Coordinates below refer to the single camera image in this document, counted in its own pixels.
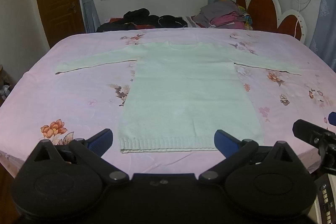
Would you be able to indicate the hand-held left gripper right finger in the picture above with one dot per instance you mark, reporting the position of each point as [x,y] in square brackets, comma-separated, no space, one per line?
[225,140]

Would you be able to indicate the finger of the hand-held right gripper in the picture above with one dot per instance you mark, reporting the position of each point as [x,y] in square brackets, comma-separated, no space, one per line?
[307,130]
[332,118]

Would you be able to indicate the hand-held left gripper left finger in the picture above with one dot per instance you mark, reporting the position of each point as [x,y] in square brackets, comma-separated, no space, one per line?
[101,138]

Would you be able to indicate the white knitted sweater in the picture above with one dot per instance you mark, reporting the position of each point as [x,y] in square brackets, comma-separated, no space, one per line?
[183,98]

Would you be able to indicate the stack of folded clothes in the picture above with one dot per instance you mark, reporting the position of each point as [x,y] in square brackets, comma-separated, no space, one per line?
[223,14]

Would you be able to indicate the pile of black clothes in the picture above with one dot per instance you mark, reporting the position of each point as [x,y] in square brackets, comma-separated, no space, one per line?
[139,18]

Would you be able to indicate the pink floral bed sheet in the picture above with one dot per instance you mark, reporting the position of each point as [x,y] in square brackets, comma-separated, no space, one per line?
[78,98]

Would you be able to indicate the grey bedside object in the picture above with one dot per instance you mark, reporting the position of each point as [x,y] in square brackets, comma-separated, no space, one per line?
[4,88]

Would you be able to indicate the striped cloth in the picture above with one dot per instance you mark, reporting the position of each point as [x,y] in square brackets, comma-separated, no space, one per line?
[189,21]

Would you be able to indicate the brown and white headboard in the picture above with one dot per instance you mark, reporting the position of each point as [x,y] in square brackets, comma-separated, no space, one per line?
[262,8]

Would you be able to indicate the brown wooden door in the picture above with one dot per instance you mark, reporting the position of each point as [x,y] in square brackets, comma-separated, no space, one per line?
[56,3]

